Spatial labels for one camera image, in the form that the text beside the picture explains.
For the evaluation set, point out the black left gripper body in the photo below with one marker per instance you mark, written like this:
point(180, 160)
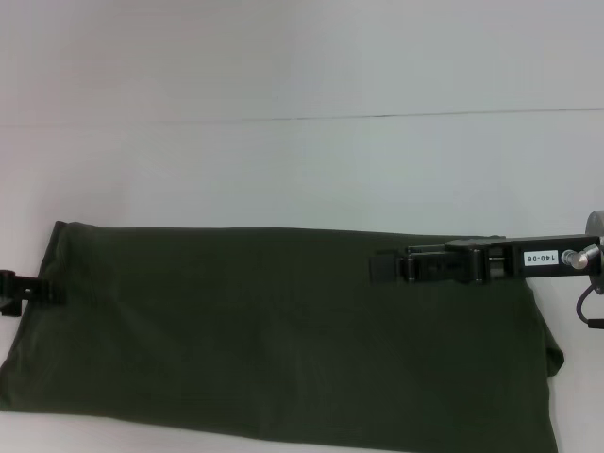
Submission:
point(14, 292)

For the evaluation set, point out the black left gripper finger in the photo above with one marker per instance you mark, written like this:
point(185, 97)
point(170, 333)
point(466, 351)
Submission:
point(47, 291)

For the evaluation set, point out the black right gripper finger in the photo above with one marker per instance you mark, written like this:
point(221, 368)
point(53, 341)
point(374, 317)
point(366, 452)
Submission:
point(434, 251)
point(424, 271)

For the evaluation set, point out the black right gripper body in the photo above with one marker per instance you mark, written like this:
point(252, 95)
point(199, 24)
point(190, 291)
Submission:
point(514, 264)

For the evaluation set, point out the dark green FREE t-shirt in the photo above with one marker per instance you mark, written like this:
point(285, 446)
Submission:
point(236, 340)

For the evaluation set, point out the white numbered label sticker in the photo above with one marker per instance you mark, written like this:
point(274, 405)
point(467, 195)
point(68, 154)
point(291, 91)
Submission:
point(541, 271)

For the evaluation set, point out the silver metal connector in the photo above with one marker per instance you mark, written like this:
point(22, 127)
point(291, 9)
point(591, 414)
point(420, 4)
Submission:
point(581, 257)

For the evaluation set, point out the silver plug with black boot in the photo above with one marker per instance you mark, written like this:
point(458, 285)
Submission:
point(594, 324)

